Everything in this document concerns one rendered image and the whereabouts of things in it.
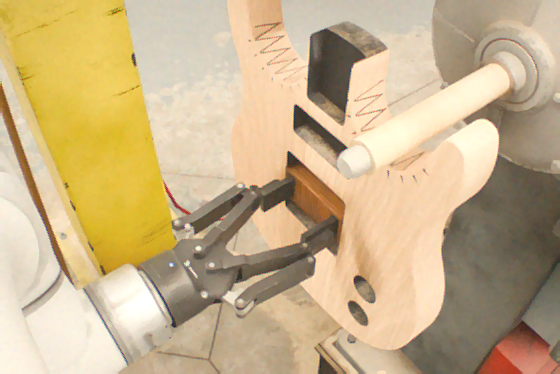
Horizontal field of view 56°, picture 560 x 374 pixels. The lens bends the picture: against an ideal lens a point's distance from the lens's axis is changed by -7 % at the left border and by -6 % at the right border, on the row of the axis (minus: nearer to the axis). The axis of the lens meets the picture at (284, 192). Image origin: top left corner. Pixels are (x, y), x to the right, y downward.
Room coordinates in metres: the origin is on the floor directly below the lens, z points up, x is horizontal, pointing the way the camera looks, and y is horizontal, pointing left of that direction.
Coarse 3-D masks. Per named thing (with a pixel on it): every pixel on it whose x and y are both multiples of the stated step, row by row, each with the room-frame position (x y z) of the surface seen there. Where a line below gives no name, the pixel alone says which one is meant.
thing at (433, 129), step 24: (480, 72) 0.41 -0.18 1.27; (504, 72) 0.42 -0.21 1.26; (432, 96) 0.38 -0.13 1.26; (456, 96) 0.38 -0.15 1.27; (480, 96) 0.39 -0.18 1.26; (408, 120) 0.34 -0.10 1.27; (432, 120) 0.35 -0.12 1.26; (456, 120) 0.36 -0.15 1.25; (360, 144) 0.32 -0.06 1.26; (384, 144) 0.32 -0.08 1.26; (408, 144) 0.33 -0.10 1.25
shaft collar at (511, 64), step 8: (488, 56) 0.44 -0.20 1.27; (496, 56) 0.43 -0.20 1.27; (504, 56) 0.43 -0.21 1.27; (512, 56) 0.43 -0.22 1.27; (480, 64) 0.44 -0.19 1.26; (488, 64) 0.44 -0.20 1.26; (504, 64) 0.42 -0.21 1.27; (512, 64) 0.42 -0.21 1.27; (520, 64) 0.43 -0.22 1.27; (512, 72) 0.41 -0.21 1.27; (520, 72) 0.42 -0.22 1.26; (512, 80) 0.41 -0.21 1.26; (520, 80) 0.41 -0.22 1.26; (512, 88) 0.41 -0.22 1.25; (520, 88) 0.41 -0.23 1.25; (504, 96) 0.41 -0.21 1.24; (512, 96) 0.41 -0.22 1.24
